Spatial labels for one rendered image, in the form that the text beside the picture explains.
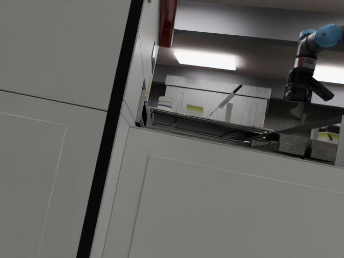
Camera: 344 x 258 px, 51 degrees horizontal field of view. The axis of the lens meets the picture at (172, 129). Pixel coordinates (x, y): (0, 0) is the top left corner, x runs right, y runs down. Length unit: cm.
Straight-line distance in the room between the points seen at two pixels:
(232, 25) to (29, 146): 454
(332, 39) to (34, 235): 109
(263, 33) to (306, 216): 422
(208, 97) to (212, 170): 504
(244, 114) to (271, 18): 155
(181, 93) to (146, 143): 512
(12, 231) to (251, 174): 52
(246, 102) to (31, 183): 526
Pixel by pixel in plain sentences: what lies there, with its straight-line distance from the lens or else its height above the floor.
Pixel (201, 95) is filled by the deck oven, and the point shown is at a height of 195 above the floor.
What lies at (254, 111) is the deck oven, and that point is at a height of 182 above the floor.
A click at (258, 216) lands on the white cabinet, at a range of 88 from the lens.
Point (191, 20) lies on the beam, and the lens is 517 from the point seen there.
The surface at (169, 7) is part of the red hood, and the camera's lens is 116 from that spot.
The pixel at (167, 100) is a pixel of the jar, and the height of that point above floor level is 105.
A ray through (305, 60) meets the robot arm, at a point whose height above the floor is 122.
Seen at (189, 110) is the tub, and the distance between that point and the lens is 162.
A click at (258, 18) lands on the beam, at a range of 509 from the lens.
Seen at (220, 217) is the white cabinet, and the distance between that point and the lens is 86.
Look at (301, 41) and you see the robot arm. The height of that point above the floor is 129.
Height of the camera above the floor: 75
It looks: 6 degrees up
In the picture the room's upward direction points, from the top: 11 degrees clockwise
